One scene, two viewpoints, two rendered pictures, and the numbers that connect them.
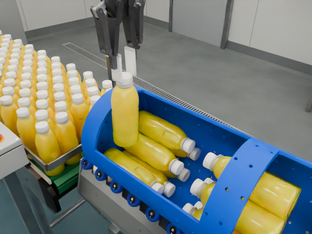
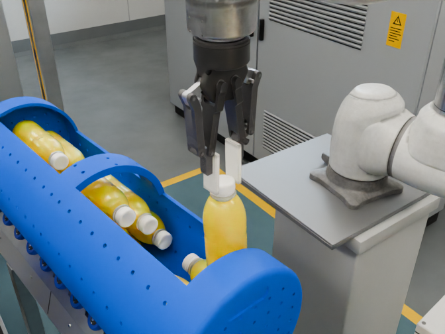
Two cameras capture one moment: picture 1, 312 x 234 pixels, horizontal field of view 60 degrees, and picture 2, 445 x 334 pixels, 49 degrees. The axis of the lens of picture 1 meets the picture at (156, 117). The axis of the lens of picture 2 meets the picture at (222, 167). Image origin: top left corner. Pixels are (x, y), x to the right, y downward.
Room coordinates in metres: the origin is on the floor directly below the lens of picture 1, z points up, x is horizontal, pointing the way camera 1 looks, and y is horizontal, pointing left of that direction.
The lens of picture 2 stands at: (1.20, 0.15, 1.74)
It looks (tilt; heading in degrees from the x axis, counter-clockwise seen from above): 32 degrees down; 187
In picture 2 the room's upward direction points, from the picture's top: straight up
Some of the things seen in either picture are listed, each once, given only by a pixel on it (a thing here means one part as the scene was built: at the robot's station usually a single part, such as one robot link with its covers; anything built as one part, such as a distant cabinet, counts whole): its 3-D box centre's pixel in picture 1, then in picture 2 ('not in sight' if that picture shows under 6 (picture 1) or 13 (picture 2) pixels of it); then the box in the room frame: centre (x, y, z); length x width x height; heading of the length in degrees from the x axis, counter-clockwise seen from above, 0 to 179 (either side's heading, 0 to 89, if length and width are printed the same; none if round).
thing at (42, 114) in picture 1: (41, 114); not in sight; (0.76, 0.39, 1.09); 0.04 x 0.04 x 0.02
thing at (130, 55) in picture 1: (130, 61); (211, 171); (0.60, 0.06, 1.35); 0.03 x 0.01 x 0.07; 49
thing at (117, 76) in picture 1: (116, 68); (233, 161); (0.57, 0.09, 1.35); 0.03 x 0.01 x 0.07; 49
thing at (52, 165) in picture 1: (96, 138); not in sight; (0.78, 0.23, 0.96); 0.40 x 0.01 x 0.03; 139
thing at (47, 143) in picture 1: (49, 150); not in sight; (0.69, 0.36, 0.99); 0.07 x 0.07 x 0.19
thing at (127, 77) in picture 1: (124, 78); (222, 185); (0.58, 0.08, 1.32); 0.04 x 0.04 x 0.02
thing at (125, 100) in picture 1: (125, 112); (225, 236); (0.58, 0.08, 1.22); 0.07 x 0.07 x 0.19
